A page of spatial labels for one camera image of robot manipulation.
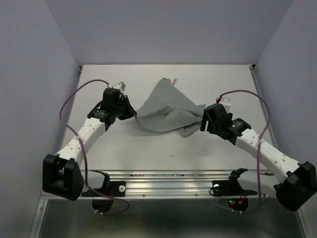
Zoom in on grey cloth napkin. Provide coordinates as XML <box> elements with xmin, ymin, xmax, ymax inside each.
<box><xmin>135</xmin><ymin>78</ymin><xmax>206</xmax><ymax>137</ymax></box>

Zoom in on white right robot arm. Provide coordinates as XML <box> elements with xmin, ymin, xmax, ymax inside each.
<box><xmin>200</xmin><ymin>103</ymin><xmax>317</xmax><ymax>212</ymax></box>

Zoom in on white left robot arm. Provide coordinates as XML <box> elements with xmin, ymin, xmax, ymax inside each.
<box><xmin>43</xmin><ymin>82</ymin><xmax>136</xmax><ymax>201</ymax></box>

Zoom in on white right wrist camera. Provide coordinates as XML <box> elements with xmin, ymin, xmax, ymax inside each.
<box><xmin>219</xmin><ymin>98</ymin><xmax>231</xmax><ymax>113</ymax></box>

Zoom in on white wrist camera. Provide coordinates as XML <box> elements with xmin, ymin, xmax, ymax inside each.
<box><xmin>113</xmin><ymin>82</ymin><xmax>126</xmax><ymax>93</ymax></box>
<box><xmin>219</xmin><ymin>98</ymin><xmax>231</xmax><ymax>113</ymax></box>

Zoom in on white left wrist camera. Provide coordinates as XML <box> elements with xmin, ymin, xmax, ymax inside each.
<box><xmin>113</xmin><ymin>82</ymin><xmax>126</xmax><ymax>93</ymax></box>

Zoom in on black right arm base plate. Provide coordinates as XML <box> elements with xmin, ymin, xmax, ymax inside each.
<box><xmin>210</xmin><ymin>168</ymin><xmax>258</xmax><ymax>197</ymax></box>

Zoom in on aluminium mounting rail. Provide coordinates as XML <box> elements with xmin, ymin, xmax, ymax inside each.
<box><xmin>88</xmin><ymin>170</ymin><xmax>280</xmax><ymax>200</ymax></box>

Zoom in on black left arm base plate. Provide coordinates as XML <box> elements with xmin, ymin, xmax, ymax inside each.
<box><xmin>88</xmin><ymin>170</ymin><xmax>126</xmax><ymax>197</ymax></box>

